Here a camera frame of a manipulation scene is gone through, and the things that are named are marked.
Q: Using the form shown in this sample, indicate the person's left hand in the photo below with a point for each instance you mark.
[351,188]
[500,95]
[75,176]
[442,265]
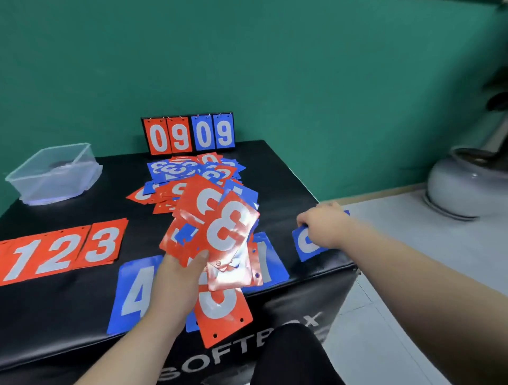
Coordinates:
[172,289]

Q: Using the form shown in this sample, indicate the person's right hand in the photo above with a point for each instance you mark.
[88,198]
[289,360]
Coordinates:
[329,226]

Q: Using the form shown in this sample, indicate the person's right fingers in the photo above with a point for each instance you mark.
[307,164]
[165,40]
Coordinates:
[313,226]

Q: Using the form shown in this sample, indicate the person's left thumb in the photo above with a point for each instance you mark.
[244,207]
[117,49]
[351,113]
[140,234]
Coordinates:
[198,261]

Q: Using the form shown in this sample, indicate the blue number card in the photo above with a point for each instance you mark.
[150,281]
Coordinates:
[274,261]
[303,248]
[191,323]
[133,293]

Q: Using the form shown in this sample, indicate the fan of number cards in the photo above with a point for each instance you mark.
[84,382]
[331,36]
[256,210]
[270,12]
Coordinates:
[226,230]

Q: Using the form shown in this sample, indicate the person's left forearm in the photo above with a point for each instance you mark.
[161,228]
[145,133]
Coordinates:
[135,353]

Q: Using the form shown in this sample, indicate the person's right forearm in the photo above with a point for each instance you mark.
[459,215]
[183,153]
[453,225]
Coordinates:
[428,301]

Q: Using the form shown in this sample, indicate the red number card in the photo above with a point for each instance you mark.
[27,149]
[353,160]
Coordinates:
[222,317]
[59,250]
[101,244]
[18,261]

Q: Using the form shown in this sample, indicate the loose pile of number cards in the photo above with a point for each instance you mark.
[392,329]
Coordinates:
[178,174]

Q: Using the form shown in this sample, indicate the black flip scoreboard stand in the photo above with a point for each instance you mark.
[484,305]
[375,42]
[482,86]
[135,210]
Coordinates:
[186,134]

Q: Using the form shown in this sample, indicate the black padded box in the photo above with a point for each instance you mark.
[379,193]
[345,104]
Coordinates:
[59,317]

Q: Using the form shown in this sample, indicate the grey ceramic pot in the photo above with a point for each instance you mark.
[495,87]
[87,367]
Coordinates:
[464,186]

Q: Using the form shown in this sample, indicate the clear plastic container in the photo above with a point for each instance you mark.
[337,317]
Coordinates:
[53,174]

